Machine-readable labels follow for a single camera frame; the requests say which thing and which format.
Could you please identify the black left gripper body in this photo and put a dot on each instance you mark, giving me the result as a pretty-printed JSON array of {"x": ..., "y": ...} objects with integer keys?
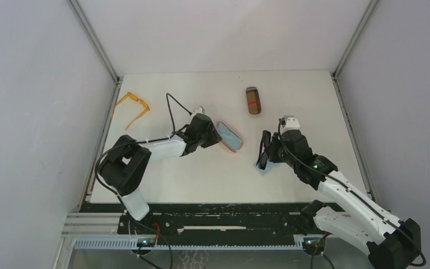
[{"x": 210, "y": 131}]

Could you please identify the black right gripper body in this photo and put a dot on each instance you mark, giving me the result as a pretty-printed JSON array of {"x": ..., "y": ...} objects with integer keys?
[{"x": 274, "y": 148}]

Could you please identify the pink glasses case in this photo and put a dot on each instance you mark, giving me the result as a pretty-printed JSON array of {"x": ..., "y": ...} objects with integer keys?
[{"x": 230, "y": 137}]

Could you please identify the black sunglasses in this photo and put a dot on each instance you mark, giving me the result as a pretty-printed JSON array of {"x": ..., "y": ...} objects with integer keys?
[{"x": 263, "y": 158}]

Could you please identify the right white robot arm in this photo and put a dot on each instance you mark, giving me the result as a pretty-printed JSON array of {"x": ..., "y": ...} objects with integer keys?
[{"x": 386, "y": 240}]

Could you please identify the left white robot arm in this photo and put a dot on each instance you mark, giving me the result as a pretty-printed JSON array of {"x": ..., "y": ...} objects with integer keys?
[{"x": 122, "y": 168}]

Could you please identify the orange translucent sunglasses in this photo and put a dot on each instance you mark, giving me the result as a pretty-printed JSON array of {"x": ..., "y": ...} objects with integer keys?
[{"x": 131, "y": 108}]

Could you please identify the brown glasses case red stripe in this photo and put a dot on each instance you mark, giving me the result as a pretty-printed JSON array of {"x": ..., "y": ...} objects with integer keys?
[{"x": 253, "y": 100}]

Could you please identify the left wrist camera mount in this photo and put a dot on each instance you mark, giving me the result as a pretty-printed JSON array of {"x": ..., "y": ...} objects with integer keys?
[{"x": 196, "y": 111}]

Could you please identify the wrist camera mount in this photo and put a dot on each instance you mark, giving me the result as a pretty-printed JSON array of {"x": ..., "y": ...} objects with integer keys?
[
  {"x": 289, "y": 122},
  {"x": 196, "y": 111}
]

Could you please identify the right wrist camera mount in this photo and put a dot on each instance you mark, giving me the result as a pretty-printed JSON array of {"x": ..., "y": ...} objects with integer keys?
[{"x": 289, "y": 122}]

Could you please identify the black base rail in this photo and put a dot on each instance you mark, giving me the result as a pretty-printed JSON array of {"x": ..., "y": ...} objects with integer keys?
[{"x": 215, "y": 224}]

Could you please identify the aluminium frame post left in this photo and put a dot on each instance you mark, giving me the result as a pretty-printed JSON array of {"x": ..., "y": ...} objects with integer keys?
[{"x": 94, "y": 40}]

